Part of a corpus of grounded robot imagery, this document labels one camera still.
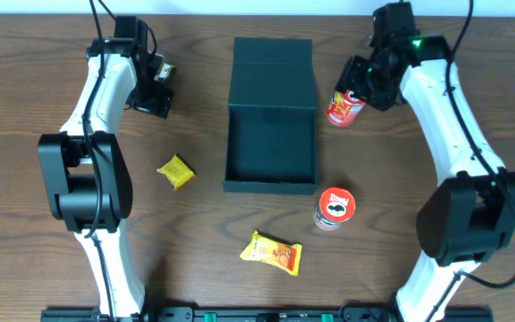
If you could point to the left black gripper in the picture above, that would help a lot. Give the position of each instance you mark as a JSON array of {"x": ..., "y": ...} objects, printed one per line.
[{"x": 156, "y": 103}]

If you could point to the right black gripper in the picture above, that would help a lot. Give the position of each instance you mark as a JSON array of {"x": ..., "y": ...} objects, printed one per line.
[{"x": 351, "y": 76}]

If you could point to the green yellow snack bar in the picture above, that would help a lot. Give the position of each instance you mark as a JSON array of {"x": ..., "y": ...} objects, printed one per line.
[{"x": 162, "y": 68}]

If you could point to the red Pringles can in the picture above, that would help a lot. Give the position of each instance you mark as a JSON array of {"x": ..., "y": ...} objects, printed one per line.
[
  {"x": 335, "y": 206},
  {"x": 343, "y": 108}
]

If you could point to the dark green box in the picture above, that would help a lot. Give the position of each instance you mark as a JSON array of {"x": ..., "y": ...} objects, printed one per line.
[{"x": 272, "y": 108}]

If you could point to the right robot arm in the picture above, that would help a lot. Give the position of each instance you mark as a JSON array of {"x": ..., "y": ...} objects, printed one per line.
[{"x": 471, "y": 214}]

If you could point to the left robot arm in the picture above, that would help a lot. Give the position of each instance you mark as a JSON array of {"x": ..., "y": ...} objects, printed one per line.
[{"x": 87, "y": 181}]

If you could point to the small yellow snack packet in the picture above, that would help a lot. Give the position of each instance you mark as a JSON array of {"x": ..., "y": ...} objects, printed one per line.
[{"x": 177, "y": 172}]

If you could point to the orange yellow snack bag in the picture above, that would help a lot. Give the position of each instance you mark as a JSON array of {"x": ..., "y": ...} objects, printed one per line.
[{"x": 278, "y": 254}]

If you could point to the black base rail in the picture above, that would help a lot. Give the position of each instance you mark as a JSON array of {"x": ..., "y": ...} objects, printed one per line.
[{"x": 355, "y": 313}]

